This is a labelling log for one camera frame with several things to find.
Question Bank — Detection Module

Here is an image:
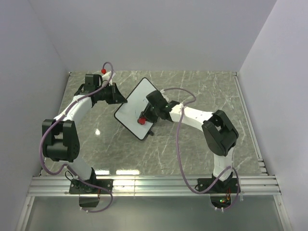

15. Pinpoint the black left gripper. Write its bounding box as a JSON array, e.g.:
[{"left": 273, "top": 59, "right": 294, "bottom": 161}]
[{"left": 96, "top": 83, "right": 128, "bottom": 105}]

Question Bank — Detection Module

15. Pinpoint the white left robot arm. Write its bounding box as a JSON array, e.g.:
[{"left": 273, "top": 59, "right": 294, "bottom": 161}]
[{"left": 39, "top": 71, "right": 127, "bottom": 193}]

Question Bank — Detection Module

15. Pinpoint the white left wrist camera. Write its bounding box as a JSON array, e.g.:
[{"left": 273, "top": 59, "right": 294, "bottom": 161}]
[{"left": 102, "top": 71, "right": 116, "bottom": 85}]

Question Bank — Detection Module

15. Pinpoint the small white whiteboard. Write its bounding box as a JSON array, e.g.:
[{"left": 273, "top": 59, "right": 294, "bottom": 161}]
[{"left": 114, "top": 77, "right": 156, "bottom": 141}]

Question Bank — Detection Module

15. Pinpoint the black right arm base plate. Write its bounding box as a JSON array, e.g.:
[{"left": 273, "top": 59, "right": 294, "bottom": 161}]
[{"left": 197, "top": 177, "right": 241, "bottom": 194}]

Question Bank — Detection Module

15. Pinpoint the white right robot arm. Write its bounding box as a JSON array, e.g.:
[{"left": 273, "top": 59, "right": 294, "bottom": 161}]
[{"left": 140, "top": 89, "right": 239, "bottom": 193}]

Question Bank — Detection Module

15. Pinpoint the aluminium mounting rail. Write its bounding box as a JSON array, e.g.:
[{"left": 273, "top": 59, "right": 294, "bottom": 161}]
[{"left": 27, "top": 175, "right": 281, "bottom": 197}]

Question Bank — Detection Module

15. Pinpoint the red bone-shaped eraser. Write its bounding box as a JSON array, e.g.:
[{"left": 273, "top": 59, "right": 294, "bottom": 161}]
[{"left": 137, "top": 117, "right": 146, "bottom": 125}]

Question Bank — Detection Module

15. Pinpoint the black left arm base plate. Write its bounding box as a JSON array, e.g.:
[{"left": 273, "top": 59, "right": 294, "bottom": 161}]
[{"left": 69, "top": 179, "right": 113, "bottom": 194}]

